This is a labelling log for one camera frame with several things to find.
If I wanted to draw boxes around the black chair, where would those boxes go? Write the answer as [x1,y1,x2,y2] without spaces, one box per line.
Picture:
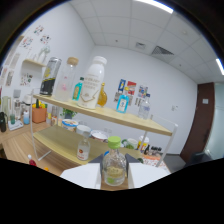
[184,151,214,168]

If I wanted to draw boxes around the blue wall poster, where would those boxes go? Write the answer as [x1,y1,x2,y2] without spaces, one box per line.
[117,78,127,94]

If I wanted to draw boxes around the black bag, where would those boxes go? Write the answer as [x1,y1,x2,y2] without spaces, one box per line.
[0,111,8,133]

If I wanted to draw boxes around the white bowl red rim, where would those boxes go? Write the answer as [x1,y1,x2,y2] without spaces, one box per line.
[90,129,109,143]

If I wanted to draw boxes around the clear bottle green cap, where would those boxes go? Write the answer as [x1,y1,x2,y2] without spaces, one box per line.
[102,135,128,187]

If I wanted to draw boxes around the small teal bottle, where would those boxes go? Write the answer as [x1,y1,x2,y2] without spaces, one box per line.
[72,77,85,102]

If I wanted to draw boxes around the large clear cork-lid bottle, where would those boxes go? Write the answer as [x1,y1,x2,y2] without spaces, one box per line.
[53,56,80,103]

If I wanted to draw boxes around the orange storage basket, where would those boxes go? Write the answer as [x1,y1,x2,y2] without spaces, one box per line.
[31,103,48,124]

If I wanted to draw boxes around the blue bottle orange cap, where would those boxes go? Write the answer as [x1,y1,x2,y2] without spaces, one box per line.
[115,87,130,114]

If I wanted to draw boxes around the red wall poster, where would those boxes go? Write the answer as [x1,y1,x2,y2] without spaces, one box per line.
[125,80,138,96]

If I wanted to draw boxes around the white cup red lid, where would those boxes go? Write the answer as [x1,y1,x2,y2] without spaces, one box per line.
[137,135,150,154]

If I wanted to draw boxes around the clear bottle red label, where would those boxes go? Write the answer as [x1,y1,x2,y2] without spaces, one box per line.
[76,131,92,162]

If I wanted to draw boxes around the white frame wooden shelf rack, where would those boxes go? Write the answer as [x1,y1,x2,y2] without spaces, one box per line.
[29,93,179,168]

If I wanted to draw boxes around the large white milk bottle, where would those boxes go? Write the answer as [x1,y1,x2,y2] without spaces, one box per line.
[77,55,108,110]

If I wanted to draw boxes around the small amber bottle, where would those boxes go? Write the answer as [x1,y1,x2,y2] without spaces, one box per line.
[97,82,108,108]

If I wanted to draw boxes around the blue rimmed bowl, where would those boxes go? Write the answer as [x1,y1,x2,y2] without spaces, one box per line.
[61,118,79,133]

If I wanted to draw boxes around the white tray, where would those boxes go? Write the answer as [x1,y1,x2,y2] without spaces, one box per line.
[8,119,24,132]

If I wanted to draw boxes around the large black silver can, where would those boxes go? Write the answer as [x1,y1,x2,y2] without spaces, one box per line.
[39,56,63,97]

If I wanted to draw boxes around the wooden wall shelf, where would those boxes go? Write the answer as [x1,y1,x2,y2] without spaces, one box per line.
[22,58,48,68]

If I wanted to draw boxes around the small pink bottle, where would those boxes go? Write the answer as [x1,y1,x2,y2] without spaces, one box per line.
[60,83,69,96]

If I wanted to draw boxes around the green mug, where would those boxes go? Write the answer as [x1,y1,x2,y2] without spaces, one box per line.
[121,138,138,150]

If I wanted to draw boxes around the light blue plastic bottle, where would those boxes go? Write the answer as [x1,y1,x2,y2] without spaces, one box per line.
[23,109,31,125]

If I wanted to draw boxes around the brown door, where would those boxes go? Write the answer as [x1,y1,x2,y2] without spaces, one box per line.
[179,82,216,164]

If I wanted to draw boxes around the small green potted plant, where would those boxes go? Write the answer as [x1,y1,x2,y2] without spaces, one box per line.
[59,108,78,120]

